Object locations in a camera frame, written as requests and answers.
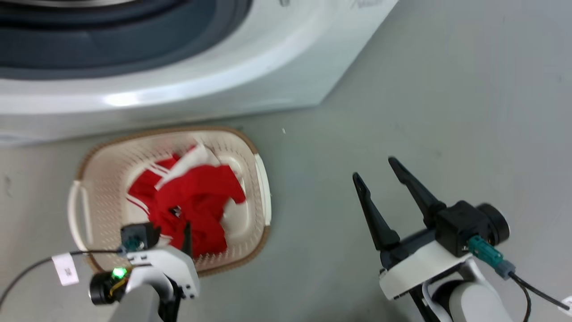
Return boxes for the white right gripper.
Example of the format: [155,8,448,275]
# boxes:
[352,157,475,301]

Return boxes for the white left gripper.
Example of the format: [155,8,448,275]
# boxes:
[126,220,200,300]

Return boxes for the red and white clothes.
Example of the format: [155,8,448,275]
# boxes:
[127,154,247,259]

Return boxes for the beige perforated laundry basket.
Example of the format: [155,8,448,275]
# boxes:
[67,127,272,278]

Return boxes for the black round left gripper motor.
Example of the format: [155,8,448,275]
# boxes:
[88,267,131,306]

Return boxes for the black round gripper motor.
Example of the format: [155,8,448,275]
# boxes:
[88,267,131,306]
[475,203,511,247]

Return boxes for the black round right gripper motor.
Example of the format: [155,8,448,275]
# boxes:
[475,203,511,247]

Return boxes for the white front-load washing machine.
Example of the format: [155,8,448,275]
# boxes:
[0,0,399,146]

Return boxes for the grey rubber door gasket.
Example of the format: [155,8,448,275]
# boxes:
[0,0,254,81]

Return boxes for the teal right cable connector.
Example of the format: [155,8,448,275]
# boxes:
[468,236,515,280]

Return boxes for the white tag on left cable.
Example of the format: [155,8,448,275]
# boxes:
[51,253,80,287]

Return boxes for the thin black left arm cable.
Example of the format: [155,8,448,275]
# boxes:
[0,249,128,309]

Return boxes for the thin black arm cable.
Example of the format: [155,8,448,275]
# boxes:
[509,272,572,322]
[0,249,128,309]

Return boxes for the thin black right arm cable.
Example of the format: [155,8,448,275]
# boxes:
[509,272,572,322]

